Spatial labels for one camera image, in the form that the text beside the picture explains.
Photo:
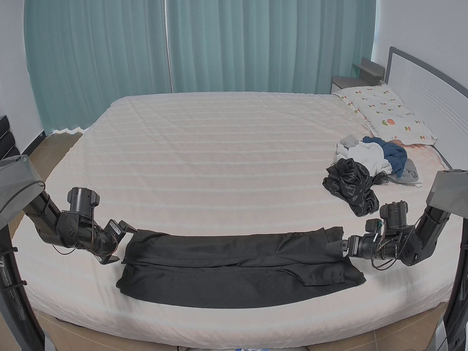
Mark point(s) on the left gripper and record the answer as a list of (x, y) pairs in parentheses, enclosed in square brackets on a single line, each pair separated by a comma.
[(108, 240)]

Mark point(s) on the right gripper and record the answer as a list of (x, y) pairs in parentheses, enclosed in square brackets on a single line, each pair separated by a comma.
[(360, 248)]

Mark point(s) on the black long-sleeved top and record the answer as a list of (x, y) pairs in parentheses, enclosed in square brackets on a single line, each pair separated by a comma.
[(219, 269)]

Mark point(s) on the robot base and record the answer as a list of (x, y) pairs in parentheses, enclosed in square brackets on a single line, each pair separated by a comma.
[(252, 349)]

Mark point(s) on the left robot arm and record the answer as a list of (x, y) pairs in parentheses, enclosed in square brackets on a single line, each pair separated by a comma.
[(47, 218)]

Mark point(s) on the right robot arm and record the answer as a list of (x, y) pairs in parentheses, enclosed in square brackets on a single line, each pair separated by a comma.
[(431, 232)]

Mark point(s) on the pile of clothes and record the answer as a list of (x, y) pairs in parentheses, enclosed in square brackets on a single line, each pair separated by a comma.
[(351, 185)]

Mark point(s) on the bed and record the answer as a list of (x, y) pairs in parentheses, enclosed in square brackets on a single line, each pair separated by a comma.
[(219, 141)]

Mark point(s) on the white printed pillow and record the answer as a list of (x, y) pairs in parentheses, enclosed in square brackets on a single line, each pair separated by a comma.
[(384, 110)]

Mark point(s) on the black chest of drawers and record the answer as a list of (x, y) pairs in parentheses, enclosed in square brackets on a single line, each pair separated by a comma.
[(7, 148)]

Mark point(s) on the grey bedside table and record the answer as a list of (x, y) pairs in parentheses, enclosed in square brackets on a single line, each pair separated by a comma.
[(342, 82)]

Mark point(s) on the blue-green curtain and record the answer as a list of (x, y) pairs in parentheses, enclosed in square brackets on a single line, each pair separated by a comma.
[(274, 31), (98, 49)]

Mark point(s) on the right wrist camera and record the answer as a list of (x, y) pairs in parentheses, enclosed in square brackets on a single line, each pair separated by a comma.
[(372, 226)]

